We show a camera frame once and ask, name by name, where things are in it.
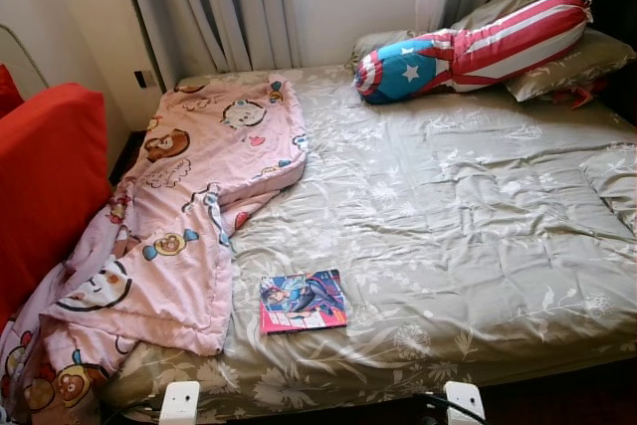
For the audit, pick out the red pink plush toy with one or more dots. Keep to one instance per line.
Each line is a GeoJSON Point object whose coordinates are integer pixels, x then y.
{"type": "Point", "coordinates": [582, 97]}

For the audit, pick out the wall socket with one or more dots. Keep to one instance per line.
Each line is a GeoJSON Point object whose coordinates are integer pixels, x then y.
{"type": "Point", "coordinates": [145, 79]}

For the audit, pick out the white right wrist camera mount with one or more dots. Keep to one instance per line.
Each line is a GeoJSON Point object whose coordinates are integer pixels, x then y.
{"type": "Point", "coordinates": [464, 401]}

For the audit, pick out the red covered cushion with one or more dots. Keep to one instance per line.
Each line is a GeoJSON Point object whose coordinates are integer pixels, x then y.
{"type": "Point", "coordinates": [8, 92]}

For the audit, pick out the thick red covered mattress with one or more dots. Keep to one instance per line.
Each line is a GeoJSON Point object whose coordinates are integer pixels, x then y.
{"type": "Point", "coordinates": [50, 186]}

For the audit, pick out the colourful comic book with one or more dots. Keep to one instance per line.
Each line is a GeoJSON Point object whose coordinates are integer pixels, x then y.
{"type": "Point", "coordinates": [304, 301]}

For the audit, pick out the bed with grey floral sheet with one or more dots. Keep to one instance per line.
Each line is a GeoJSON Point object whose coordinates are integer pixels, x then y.
{"type": "Point", "coordinates": [448, 226]}

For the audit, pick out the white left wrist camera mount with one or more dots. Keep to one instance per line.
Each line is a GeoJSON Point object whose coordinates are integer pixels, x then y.
{"type": "Point", "coordinates": [180, 403]}

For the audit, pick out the pink cartoon print blanket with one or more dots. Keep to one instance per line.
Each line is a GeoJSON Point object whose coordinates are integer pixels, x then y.
{"type": "Point", "coordinates": [189, 206]}

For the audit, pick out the white mattress grey rim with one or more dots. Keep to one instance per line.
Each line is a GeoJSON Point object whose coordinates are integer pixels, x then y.
{"type": "Point", "coordinates": [12, 47]}

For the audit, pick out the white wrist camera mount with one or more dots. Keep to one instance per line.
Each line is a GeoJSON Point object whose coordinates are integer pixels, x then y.
{"type": "Point", "coordinates": [180, 403]}
{"type": "Point", "coordinates": [464, 401]}

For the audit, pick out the star shield striped bolster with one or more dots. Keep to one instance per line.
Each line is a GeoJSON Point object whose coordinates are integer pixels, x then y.
{"type": "Point", "coordinates": [478, 52]}

